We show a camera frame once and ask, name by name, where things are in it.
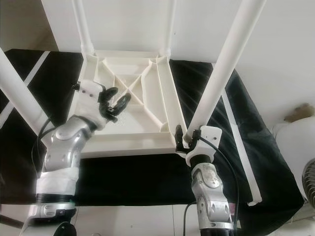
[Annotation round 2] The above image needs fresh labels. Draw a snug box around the white plastic table leg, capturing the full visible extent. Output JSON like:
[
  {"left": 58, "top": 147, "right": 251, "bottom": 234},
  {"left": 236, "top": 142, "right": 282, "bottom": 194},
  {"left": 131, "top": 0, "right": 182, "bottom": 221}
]
[
  {"left": 0, "top": 46, "right": 53, "bottom": 149},
  {"left": 71, "top": 0, "right": 95, "bottom": 56},
  {"left": 184, "top": 0, "right": 267, "bottom": 139},
  {"left": 164, "top": 0, "right": 179, "bottom": 58}
]

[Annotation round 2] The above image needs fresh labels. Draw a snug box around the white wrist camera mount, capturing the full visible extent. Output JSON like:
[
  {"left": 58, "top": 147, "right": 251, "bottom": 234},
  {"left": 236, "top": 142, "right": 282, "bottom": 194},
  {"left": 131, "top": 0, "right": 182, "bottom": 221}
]
[
  {"left": 185, "top": 125, "right": 222, "bottom": 166},
  {"left": 78, "top": 81, "right": 107, "bottom": 130}
]

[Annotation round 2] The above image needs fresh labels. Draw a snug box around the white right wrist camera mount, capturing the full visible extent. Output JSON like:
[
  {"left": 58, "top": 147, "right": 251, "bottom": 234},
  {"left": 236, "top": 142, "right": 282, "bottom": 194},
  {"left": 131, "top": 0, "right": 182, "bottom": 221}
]
[{"left": 185, "top": 125, "right": 222, "bottom": 166}]

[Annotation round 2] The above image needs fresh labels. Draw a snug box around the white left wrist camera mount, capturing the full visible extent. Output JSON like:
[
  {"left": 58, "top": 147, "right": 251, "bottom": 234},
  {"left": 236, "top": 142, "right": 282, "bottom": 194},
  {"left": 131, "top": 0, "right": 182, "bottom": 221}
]
[{"left": 78, "top": 81, "right": 107, "bottom": 130}]

